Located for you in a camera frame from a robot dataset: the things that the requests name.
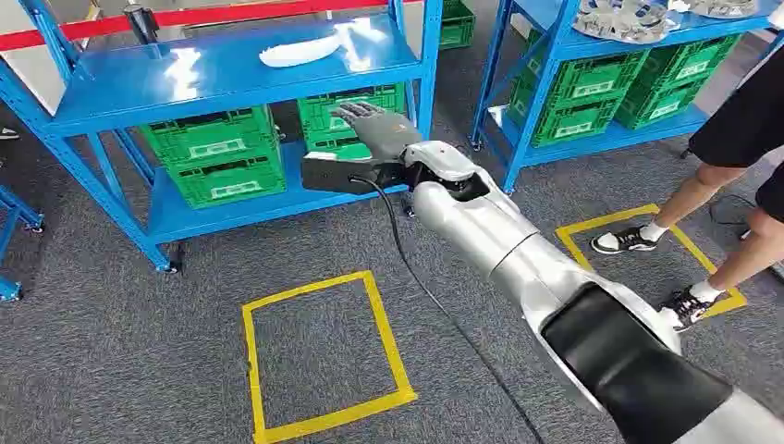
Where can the person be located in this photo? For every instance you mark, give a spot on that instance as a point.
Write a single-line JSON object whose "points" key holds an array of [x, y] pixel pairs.
{"points": [[741, 122]]}

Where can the white curved plastic part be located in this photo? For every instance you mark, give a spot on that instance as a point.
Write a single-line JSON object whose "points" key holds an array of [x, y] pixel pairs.
{"points": [[300, 54]]}

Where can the shiny metal part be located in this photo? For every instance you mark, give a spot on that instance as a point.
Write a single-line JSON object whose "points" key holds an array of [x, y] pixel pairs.
{"points": [[723, 7], [625, 21]]}

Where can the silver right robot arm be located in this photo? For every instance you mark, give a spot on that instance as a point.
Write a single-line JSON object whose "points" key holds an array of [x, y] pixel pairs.
{"points": [[520, 257]]}

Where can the red barrier belt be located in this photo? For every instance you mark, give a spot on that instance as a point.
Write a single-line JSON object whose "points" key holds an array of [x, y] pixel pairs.
{"points": [[92, 26]]}

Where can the blue metal shelf rack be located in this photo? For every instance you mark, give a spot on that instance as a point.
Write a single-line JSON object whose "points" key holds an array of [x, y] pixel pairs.
{"points": [[18, 211], [704, 26], [245, 67]]}

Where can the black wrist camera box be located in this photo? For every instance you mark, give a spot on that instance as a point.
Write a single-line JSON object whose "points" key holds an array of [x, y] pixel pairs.
{"points": [[331, 174]]}

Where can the green plastic crate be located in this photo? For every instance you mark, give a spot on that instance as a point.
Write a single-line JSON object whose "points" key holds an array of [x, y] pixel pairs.
{"points": [[569, 122], [686, 61], [658, 104], [456, 24], [588, 76], [318, 113], [226, 184], [208, 138], [331, 148]]}

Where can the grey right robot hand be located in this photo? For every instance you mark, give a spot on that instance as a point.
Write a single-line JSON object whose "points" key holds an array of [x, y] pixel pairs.
{"points": [[383, 132]]}

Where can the black barrier post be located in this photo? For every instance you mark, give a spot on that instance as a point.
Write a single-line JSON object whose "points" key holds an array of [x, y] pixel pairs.
{"points": [[142, 23]]}

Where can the yellow floor tape rectangle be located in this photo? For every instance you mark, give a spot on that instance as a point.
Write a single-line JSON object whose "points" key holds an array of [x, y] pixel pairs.
{"points": [[331, 420]]}

